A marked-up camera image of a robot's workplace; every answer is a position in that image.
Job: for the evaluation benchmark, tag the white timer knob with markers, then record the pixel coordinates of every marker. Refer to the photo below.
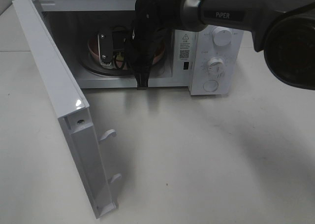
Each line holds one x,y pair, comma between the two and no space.
216,66

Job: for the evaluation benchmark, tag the round white door button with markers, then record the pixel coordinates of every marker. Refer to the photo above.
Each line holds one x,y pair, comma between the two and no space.
210,86

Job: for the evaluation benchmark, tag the upper white power knob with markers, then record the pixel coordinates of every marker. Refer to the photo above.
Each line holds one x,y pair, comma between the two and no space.
221,36

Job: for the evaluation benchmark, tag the white microwave door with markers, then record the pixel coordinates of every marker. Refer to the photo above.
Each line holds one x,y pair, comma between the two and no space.
71,108

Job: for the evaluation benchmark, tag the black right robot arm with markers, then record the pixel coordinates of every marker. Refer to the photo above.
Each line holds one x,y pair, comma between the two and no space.
284,30

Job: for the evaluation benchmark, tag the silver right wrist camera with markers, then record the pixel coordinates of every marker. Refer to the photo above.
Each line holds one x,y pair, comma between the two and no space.
105,47

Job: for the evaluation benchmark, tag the white microwave oven body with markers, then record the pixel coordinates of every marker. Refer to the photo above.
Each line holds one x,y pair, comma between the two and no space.
84,40

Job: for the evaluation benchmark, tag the white bread sandwich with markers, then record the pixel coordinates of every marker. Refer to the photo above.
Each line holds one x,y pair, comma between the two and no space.
119,56

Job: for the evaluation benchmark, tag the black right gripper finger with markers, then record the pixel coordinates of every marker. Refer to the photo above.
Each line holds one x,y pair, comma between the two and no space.
142,79

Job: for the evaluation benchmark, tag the pink round plate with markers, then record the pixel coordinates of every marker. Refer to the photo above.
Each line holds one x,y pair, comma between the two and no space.
118,46

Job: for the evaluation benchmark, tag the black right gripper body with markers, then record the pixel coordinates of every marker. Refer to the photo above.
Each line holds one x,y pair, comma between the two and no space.
140,47

